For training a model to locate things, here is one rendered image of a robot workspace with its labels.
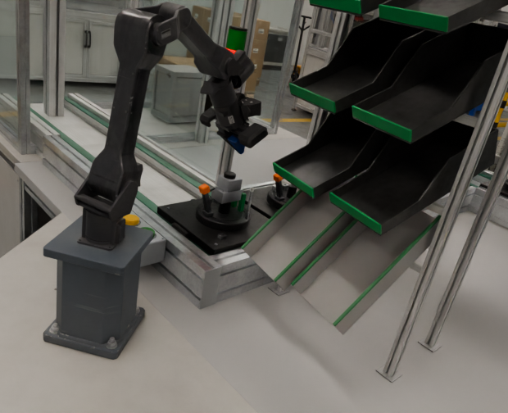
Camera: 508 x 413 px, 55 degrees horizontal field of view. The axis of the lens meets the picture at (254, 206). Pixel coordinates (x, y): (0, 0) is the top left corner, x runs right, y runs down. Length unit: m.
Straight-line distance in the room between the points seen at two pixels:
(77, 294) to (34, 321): 0.16
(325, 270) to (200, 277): 0.28
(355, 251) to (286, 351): 0.25
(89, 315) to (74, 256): 0.12
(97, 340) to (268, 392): 0.33
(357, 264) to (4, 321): 0.69
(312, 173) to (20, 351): 0.63
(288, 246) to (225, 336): 0.23
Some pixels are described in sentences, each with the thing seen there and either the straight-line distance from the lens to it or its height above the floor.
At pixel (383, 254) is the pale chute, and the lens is 0.96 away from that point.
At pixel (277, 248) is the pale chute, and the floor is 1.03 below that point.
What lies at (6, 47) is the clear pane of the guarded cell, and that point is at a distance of 1.91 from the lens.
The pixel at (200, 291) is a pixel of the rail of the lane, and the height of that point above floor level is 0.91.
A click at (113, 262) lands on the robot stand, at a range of 0.86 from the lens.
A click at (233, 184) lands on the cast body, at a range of 1.19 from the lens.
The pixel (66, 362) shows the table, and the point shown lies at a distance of 0.97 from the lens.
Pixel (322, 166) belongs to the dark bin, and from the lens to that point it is 0.98.
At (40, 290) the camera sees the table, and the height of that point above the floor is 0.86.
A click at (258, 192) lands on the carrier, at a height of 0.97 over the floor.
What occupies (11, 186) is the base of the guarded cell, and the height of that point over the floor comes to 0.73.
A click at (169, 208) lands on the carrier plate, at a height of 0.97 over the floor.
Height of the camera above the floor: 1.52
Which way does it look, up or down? 24 degrees down
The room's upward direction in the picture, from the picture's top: 11 degrees clockwise
